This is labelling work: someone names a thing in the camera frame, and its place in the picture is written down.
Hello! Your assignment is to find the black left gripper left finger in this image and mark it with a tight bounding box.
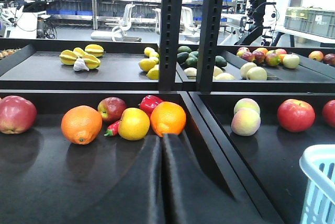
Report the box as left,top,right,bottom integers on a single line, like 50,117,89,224
73,136,165,223

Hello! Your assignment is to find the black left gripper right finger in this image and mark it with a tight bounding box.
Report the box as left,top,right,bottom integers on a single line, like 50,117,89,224
163,134,263,223

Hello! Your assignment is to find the light blue plastic basket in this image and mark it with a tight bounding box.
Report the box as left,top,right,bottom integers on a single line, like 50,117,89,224
299,144,334,223

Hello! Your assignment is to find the red chili pepper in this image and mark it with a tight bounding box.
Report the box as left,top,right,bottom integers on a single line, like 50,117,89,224
104,120,121,137

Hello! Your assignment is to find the front pale peach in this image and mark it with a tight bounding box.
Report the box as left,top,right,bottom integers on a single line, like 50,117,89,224
231,108,261,136

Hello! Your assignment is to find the pale peach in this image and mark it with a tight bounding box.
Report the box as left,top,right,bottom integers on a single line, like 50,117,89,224
231,108,261,136
233,98,260,114

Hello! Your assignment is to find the red yellow apple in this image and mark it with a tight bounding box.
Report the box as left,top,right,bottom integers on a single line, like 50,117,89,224
97,97,127,123

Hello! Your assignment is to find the orange with green stem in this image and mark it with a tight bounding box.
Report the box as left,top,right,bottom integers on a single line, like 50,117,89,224
61,105,103,145

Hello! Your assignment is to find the red bell pepper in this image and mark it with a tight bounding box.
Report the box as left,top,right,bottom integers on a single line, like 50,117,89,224
139,95,163,117

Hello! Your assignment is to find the black wooden produce display stand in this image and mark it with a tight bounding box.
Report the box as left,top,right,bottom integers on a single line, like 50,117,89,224
1,39,334,223

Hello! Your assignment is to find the rear pale peach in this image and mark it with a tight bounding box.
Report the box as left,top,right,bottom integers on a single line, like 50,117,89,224
233,98,260,114

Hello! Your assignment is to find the bright red apple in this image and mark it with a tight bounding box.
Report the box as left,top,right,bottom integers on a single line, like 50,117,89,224
322,99,335,128
277,99,316,132

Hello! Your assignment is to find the large yellow lemon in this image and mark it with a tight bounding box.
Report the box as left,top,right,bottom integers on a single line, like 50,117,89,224
139,59,157,72

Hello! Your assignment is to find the white garlic bulb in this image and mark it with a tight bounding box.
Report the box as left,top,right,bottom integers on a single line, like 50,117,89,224
73,58,90,71

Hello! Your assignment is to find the large red apple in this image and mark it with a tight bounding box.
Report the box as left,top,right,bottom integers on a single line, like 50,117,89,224
1,95,37,134

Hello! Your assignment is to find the yellow starfruit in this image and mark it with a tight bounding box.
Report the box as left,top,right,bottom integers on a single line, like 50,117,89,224
59,50,78,65

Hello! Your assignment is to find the black perforated upright post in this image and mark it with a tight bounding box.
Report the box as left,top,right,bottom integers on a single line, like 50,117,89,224
158,0,182,91

